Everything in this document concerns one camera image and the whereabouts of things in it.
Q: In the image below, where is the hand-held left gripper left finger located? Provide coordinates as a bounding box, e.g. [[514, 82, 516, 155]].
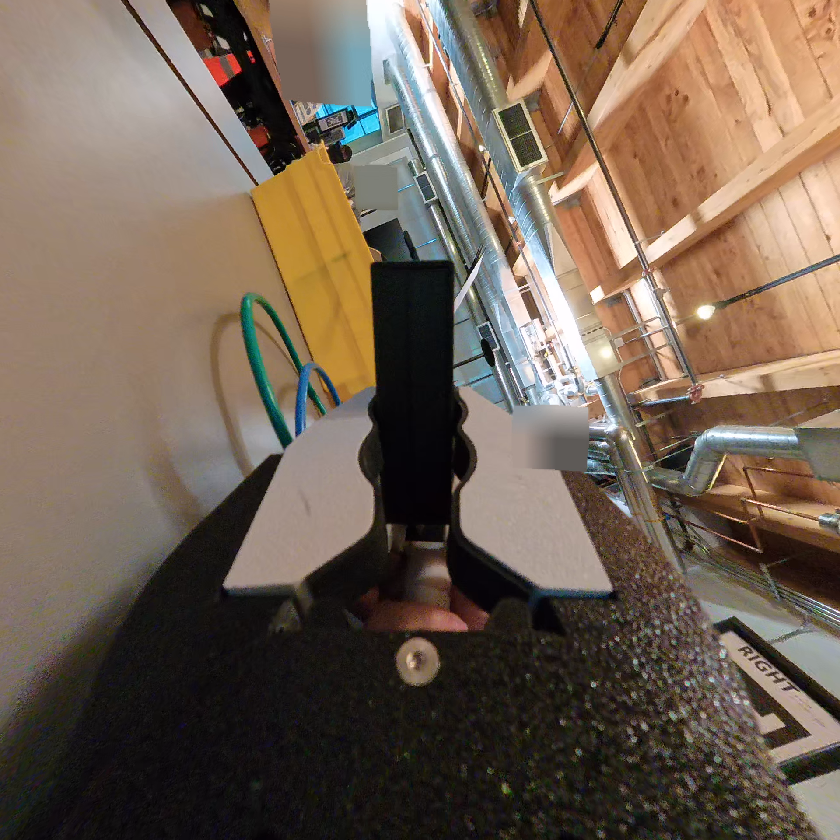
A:
[[222, 387, 391, 608]]

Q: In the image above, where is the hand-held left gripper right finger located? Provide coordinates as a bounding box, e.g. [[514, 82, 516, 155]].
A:
[[446, 387, 616, 608]]

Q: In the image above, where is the blue ethernet cable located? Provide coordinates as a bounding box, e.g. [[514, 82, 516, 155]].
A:
[[294, 363, 343, 439]]

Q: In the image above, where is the black network switch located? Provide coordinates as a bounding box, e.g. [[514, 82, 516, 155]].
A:
[[370, 260, 456, 526]]

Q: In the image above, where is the green ethernet cable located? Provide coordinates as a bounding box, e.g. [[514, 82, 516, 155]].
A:
[[239, 293, 329, 451]]

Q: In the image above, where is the yellow divided plastic bin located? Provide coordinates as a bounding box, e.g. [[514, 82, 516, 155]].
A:
[[251, 143, 378, 401]]

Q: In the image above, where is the silver duct elbow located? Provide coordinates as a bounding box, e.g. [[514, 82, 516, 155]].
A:
[[650, 425, 805, 496]]

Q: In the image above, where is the person's left hand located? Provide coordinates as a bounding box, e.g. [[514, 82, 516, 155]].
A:
[[357, 551, 490, 632]]

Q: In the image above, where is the white air vent grille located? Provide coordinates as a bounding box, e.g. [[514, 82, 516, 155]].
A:
[[492, 98, 549, 173]]

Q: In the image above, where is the rectangular metal duct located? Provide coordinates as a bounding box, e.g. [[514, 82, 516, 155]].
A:
[[794, 410, 840, 480]]

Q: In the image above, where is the black wall screen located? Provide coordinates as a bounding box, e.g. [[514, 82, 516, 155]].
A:
[[361, 220, 417, 263]]

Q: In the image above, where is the silver spiral air duct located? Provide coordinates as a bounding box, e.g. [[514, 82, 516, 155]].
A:
[[382, 39, 526, 408], [420, 0, 631, 395]]

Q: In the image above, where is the black ceiling rail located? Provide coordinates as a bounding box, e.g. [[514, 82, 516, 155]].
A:
[[714, 256, 840, 309]]

